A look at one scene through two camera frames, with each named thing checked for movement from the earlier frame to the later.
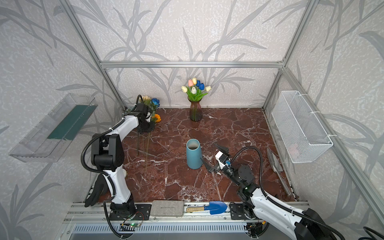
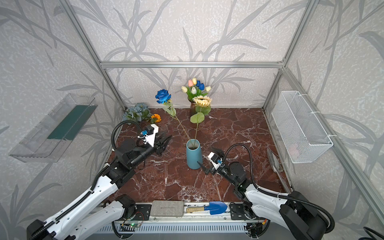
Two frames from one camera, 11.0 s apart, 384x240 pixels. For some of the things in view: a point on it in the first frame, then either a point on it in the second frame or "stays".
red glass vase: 195,111 stays
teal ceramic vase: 193,154 stays
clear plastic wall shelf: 47,142 stays
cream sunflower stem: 147,101 -> 203,103
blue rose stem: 153,107 -> 163,96
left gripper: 144,120 -> 156,145
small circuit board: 134,224 stays
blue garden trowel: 214,207 stays
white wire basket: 304,135 stays
